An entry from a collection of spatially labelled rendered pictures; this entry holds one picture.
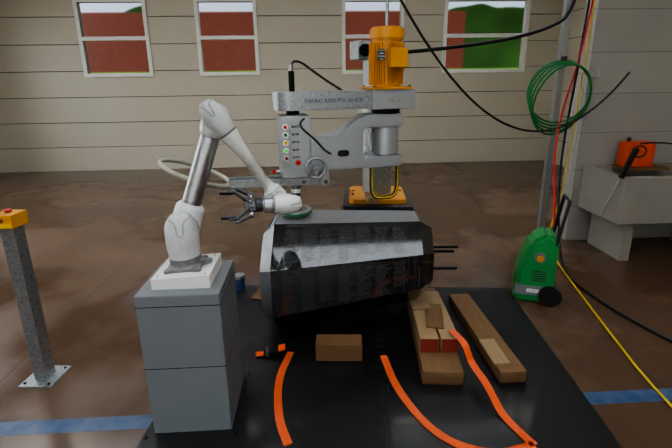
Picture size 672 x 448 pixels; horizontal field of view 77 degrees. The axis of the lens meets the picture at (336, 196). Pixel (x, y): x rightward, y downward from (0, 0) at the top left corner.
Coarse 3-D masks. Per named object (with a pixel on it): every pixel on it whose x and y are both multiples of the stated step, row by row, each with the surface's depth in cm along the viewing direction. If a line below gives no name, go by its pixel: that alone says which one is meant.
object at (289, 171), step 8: (280, 120) 273; (288, 120) 273; (296, 120) 275; (304, 120) 276; (296, 128) 276; (304, 128) 277; (296, 136) 277; (304, 136) 279; (296, 144) 279; (304, 144) 280; (296, 152) 280; (304, 152) 281; (304, 160) 283; (280, 168) 291; (288, 168) 282; (296, 168) 283; (304, 168) 284; (288, 176) 283; (296, 176) 284; (304, 176) 286
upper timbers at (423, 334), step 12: (432, 300) 308; (420, 312) 292; (444, 312) 292; (420, 324) 278; (444, 324) 278; (420, 336) 265; (432, 336) 265; (444, 336) 265; (420, 348) 265; (432, 348) 264; (444, 348) 264; (456, 348) 264
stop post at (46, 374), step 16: (0, 224) 230; (16, 224) 233; (16, 240) 236; (16, 256) 237; (16, 272) 240; (32, 272) 247; (16, 288) 243; (32, 288) 247; (32, 304) 247; (32, 320) 248; (32, 336) 251; (32, 352) 254; (48, 352) 260; (48, 368) 260; (64, 368) 269; (32, 384) 256; (48, 384) 255
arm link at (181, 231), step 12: (180, 216) 207; (192, 216) 213; (168, 228) 204; (180, 228) 204; (192, 228) 208; (168, 240) 205; (180, 240) 204; (192, 240) 208; (168, 252) 208; (180, 252) 206; (192, 252) 208
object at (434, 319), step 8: (424, 296) 311; (416, 304) 300; (424, 304) 300; (432, 304) 300; (440, 304) 300; (432, 312) 290; (440, 312) 290; (432, 320) 280; (440, 320) 280; (440, 328) 273
